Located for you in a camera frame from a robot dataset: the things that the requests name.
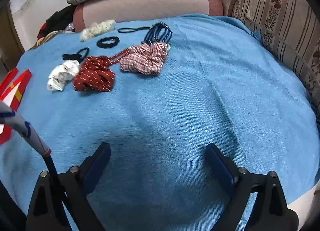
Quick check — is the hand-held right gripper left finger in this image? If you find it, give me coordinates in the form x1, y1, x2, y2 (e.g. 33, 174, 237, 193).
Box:
26, 142, 112, 231

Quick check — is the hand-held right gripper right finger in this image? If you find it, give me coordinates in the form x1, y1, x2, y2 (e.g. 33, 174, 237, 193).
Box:
205, 143, 299, 231

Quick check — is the blue terry blanket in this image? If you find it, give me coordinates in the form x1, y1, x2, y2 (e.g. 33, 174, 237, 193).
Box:
0, 14, 320, 231

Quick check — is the red dotted scrunchie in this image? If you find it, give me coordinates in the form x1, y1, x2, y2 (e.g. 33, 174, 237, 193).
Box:
72, 56, 116, 92

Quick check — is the white printed scrunchie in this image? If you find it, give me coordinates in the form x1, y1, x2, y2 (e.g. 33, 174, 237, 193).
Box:
47, 60, 80, 92

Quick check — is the red dotted thin hair band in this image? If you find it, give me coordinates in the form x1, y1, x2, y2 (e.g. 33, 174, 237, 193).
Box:
106, 48, 133, 66

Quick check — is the red white checked scrunchie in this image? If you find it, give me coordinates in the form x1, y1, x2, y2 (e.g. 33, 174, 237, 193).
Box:
119, 41, 170, 76

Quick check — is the red box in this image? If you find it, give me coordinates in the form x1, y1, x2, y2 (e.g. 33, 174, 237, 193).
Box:
0, 68, 33, 145

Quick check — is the black scrunchie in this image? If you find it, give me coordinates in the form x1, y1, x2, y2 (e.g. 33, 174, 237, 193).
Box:
97, 36, 119, 49

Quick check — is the cream scrunchie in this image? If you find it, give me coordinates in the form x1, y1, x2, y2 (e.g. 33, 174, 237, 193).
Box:
79, 19, 116, 42

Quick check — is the patterned cloth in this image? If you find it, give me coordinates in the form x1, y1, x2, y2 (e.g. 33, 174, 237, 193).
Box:
35, 29, 75, 49

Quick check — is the blue striped hair band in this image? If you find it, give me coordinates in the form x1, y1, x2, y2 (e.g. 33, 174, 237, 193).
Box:
144, 21, 173, 45

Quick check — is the black cloth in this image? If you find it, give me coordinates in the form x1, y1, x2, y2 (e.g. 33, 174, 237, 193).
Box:
37, 4, 77, 39

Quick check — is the pink sofa armrest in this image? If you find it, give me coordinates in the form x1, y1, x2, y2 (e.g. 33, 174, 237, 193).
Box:
73, 0, 224, 32

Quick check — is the white braided cable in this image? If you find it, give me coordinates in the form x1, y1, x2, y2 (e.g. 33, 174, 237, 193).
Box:
0, 101, 69, 223

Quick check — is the black hair tie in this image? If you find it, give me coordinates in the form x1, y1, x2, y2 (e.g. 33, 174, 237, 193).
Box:
62, 47, 90, 62

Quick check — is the black lanyard with key ring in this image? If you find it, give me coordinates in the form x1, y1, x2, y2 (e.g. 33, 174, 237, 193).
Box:
117, 26, 150, 34

